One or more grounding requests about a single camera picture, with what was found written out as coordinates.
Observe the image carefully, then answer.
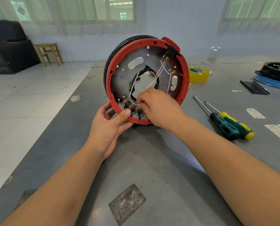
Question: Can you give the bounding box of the wide sheer curtain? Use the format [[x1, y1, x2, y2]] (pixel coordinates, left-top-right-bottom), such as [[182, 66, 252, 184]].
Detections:
[[0, 0, 147, 35]]

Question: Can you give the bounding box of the person's left hand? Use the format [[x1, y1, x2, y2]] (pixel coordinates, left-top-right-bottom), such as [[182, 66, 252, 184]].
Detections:
[[84, 103, 134, 161]]

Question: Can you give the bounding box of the black metal round plate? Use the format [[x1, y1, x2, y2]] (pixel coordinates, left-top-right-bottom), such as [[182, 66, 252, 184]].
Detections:
[[103, 35, 185, 121]]

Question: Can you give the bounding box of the person's right forearm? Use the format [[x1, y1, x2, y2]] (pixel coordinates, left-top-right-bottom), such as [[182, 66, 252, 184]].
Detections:
[[173, 117, 280, 226]]

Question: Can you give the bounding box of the yellow tape roll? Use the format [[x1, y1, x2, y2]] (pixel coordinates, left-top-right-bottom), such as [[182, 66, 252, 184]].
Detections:
[[188, 66, 210, 83]]

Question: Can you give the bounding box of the wooden stool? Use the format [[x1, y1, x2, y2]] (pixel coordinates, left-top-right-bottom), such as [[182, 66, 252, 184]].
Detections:
[[34, 43, 64, 67]]

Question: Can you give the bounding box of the dark green black screwdriver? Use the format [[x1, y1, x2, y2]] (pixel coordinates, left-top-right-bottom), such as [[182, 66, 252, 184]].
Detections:
[[193, 95, 241, 141]]

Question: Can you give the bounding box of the person's right hand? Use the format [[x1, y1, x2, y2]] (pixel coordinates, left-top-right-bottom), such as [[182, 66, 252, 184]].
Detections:
[[136, 88, 190, 134]]

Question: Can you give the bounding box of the black round housing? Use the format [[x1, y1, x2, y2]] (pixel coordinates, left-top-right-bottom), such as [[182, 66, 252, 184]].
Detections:
[[255, 62, 280, 84]]

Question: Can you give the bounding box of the black flat plate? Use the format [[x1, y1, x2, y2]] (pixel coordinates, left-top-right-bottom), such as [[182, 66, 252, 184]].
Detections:
[[239, 80, 270, 95]]

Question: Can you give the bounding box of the small black plug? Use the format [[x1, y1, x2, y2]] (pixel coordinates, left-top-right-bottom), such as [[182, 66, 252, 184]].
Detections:
[[164, 44, 180, 58]]

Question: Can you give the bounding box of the white branched wires harness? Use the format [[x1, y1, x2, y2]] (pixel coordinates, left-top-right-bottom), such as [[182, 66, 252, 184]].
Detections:
[[121, 59, 177, 109]]

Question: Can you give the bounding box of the blue plastic ring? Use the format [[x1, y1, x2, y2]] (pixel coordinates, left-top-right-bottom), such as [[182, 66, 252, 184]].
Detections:
[[253, 74, 280, 91]]

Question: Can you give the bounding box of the wide window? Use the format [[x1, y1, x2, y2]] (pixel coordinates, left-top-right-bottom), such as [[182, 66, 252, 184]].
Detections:
[[9, 0, 136, 23]]

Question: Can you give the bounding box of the person's left forearm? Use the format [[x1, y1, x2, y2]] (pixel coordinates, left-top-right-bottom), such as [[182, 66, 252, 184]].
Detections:
[[0, 143, 107, 226]]

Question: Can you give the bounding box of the black armchair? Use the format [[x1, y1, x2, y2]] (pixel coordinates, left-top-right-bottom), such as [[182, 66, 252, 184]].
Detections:
[[0, 20, 41, 75]]

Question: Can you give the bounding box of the narrow sheer curtain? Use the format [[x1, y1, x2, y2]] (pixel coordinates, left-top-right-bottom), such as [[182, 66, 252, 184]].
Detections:
[[217, 0, 280, 35]]

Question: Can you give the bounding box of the clear acrylic stand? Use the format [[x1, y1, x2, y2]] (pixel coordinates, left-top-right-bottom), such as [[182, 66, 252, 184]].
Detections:
[[200, 46, 221, 64]]

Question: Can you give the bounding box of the green yellow handle screwdriver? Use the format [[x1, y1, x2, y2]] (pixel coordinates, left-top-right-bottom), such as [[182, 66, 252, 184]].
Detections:
[[204, 100, 255, 140]]

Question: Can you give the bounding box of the narrow window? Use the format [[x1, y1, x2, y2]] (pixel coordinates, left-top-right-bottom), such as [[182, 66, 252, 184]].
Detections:
[[224, 0, 280, 21]]

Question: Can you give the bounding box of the red plastic ring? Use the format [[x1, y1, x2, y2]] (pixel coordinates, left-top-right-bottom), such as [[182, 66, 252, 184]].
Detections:
[[106, 37, 190, 125]]

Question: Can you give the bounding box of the short white wire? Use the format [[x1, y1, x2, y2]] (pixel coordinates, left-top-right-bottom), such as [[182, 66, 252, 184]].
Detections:
[[128, 72, 140, 99]]

